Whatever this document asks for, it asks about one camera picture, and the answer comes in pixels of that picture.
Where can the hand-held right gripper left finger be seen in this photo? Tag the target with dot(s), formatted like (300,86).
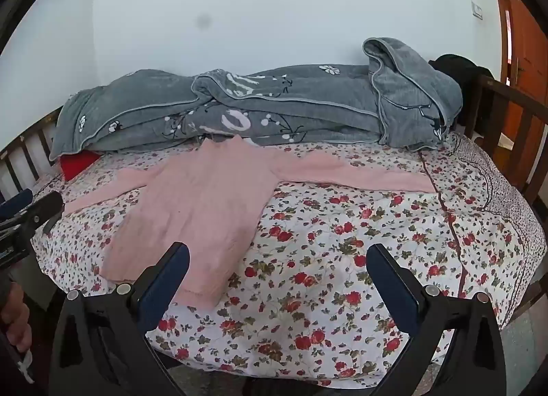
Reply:
(165,289)

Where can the red pillow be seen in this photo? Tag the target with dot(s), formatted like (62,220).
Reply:
(77,163)

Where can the orange wooden door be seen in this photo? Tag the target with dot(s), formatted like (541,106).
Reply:
(526,36)

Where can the dark wooden footboard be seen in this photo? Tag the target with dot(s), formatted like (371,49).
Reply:
(513,94)

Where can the person's left hand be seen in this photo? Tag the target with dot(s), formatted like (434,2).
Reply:
(15,314)

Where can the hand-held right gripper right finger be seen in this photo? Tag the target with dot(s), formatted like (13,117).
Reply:
(391,289)

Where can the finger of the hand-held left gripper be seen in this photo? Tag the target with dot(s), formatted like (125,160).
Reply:
(17,202)
(45,209)

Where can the white wall switch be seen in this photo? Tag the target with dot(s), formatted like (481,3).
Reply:
(477,9)

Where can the black garment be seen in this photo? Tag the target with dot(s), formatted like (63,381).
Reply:
(458,66)

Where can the pink knit sweater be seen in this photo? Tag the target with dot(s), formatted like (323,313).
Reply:
(192,207)

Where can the red floral bed sheet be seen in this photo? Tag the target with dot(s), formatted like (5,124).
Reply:
(321,259)

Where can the beige cardboard piece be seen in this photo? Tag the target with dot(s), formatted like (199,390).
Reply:
(506,142)

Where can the grey floral quilt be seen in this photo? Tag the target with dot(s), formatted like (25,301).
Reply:
(299,96)

